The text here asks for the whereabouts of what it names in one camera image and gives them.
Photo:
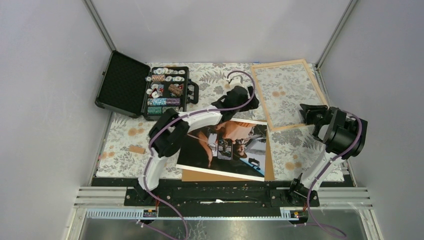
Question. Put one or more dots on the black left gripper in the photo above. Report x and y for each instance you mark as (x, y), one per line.
(253, 105)

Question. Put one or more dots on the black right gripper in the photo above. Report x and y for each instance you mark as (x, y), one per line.
(310, 109)

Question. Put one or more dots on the light wooden picture frame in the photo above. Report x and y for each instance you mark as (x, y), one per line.
(281, 88)

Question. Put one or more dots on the large printed photo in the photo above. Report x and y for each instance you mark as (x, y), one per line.
(236, 149)

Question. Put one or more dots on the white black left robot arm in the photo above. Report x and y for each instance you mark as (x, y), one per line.
(166, 136)

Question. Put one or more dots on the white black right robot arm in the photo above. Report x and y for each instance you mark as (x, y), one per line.
(343, 135)

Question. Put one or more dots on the floral patterned table mat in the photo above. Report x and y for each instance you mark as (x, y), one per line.
(293, 150)

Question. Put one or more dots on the brown cardboard backing board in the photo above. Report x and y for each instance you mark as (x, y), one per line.
(197, 176)

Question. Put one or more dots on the black poker chip case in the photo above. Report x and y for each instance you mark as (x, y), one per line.
(134, 89)

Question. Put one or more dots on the small brown wooden block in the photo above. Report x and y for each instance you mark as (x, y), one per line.
(137, 149)

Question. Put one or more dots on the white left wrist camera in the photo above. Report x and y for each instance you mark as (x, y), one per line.
(235, 81)

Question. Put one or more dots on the right corner aluminium post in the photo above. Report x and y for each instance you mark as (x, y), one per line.
(338, 29)

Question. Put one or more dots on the corner aluminium post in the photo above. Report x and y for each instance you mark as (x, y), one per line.
(338, 29)
(94, 14)

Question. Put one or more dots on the aluminium rail front structure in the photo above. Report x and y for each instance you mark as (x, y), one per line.
(114, 213)

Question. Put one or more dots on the left corner aluminium post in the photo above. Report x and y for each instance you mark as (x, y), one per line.
(94, 14)

